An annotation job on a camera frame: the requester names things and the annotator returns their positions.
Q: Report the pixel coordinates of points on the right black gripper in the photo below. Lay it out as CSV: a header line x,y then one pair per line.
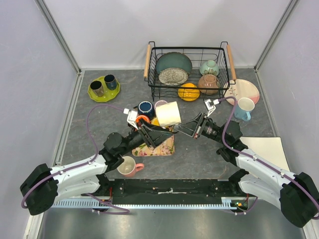
x,y
190,128

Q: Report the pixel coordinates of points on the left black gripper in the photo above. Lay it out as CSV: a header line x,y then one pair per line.
x,y
155,132

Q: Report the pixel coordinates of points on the yellow mug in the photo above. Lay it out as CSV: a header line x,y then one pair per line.
x,y
155,121

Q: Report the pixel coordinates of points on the orange mug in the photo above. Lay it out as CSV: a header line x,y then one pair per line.
x,y
142,117

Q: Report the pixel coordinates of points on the beige mug dark handle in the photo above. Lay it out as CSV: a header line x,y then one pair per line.
x,y
168,114

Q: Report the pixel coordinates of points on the dark blue mug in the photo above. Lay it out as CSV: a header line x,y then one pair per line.
x,y
145,108

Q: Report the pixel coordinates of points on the purple mug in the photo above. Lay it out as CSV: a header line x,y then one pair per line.
x,y
160,103

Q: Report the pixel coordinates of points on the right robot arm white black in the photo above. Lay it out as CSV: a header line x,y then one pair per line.
x,y
295,195

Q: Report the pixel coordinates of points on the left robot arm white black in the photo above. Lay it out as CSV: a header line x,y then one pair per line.
x,y
46,186

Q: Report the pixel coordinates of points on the pink mug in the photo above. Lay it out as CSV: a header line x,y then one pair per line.
x,y
129,167

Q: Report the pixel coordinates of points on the light blue mug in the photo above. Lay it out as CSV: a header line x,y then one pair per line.
x,y
243,109

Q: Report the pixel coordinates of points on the floral placemat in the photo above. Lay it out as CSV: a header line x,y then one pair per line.
x,y
165,149

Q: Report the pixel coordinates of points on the yellow bowl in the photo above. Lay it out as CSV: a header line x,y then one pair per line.
x,y
189,92

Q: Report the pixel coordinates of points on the brown pink bowl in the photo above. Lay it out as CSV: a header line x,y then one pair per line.
x,y
208,84

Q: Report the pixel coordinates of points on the speckled beige plate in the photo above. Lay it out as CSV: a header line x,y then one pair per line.
x,y
173,76

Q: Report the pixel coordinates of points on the pink floral plate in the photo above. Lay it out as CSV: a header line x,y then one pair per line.
x,y
241,88

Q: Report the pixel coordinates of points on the green scalloped plate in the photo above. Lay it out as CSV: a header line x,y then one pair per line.
x,y
108,94

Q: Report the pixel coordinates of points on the mint green bowl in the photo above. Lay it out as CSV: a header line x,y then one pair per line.
x,y
209,67

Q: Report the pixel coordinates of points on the dark blue tumbler cup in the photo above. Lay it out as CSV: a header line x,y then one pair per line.
x,y
110,82

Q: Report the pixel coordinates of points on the teal plate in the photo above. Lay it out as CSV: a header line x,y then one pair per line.
x,y
174,60

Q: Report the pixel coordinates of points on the brown tumbler cup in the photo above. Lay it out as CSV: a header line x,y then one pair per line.
x,y
97,88

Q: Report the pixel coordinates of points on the white square board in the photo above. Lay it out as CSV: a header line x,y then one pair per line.
x,y
269,148

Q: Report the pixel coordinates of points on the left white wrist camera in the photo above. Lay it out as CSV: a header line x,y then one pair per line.
x,y
131,117

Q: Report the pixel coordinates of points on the black wire dish rack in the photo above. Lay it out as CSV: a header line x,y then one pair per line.
x,y
197,55

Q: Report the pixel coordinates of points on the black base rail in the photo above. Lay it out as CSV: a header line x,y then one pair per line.
x,y
170,191

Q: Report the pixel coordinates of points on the light blue cable duct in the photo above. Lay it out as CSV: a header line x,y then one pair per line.
x,y
90,203

